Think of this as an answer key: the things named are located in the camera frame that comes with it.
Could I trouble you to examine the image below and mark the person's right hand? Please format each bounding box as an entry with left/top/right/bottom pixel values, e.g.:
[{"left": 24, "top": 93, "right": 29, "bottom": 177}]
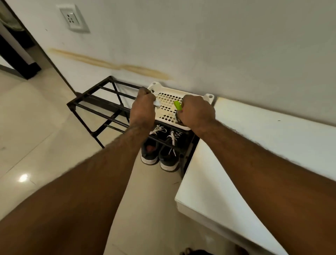
[{"left": 175, "top": 95, "right": 216, "bottom": 132}]

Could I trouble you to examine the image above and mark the person's left hand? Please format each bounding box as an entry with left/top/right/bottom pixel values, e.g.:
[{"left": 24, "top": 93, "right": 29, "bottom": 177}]
[{"left": 129, "top": 87, "right": 157, "bottom": 129}]

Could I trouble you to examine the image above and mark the person's right forearm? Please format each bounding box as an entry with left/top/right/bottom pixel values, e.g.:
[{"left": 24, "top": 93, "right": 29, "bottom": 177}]
[{"left": 195, "top": 119, "right": 336, "bottom": 255}]

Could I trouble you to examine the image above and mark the person's left forearm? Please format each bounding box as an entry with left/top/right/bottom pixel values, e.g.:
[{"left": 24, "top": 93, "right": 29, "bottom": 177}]
[{"left": 0, "top": 123, "right": 155, "bottom": 255}]

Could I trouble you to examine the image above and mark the white perforated plastic tray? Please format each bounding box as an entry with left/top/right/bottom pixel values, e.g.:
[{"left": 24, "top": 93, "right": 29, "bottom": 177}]
[{"left": 147, "top": 81, "right": 215, "bottom": 131}]

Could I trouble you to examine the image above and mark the black metal shoe rack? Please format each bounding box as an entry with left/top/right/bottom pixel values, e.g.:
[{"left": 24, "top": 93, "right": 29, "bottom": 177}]
[{"left": 67, "top": 76, "right": 200, "bottom": 180}]

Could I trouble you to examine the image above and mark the black sneaker with white laces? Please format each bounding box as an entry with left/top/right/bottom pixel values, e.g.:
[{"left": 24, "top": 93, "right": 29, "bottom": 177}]
[
  {"left": 159, "top": 130, "right": 185, "bottom": 173},
  {"left": 141, "top": 125, "right": 167, "bottom": 166}
]

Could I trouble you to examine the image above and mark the white table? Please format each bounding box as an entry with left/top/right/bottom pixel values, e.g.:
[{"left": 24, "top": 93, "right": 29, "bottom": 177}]
[{"left": 175, "top": 97, "right": 336, "bottom": 255}]

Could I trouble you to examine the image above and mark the white wall socket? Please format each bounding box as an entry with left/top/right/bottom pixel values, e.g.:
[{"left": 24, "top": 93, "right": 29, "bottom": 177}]
[{"left": 56, "top": 3, "right": 91, "bottom": 34}]

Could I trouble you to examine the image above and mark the dark door frame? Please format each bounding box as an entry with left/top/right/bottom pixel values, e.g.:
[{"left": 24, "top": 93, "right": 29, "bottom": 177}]
[{"left": 0, "top": 0, "right": 42, "bottom": 80}]

